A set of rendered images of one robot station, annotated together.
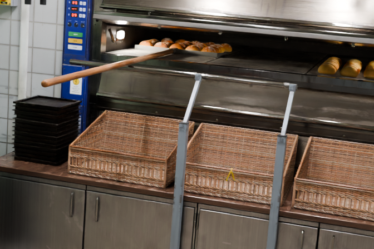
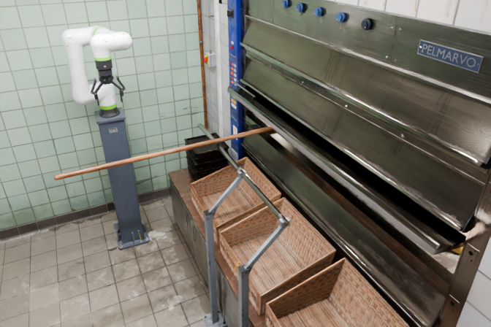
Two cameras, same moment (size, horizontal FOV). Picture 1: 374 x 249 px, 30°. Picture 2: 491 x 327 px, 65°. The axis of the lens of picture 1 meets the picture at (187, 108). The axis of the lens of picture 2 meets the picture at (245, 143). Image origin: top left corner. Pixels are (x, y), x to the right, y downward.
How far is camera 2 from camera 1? 286 cm
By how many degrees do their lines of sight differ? 49
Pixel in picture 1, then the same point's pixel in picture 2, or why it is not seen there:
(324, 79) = (361, 214)
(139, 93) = (259, 154)
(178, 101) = (275, 172)
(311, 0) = (359, 128)
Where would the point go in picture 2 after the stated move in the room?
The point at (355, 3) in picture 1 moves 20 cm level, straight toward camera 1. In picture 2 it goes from (397, 148) to (360, 160)
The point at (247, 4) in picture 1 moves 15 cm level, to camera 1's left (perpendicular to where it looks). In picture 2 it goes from (313, 111) to (293, 103)
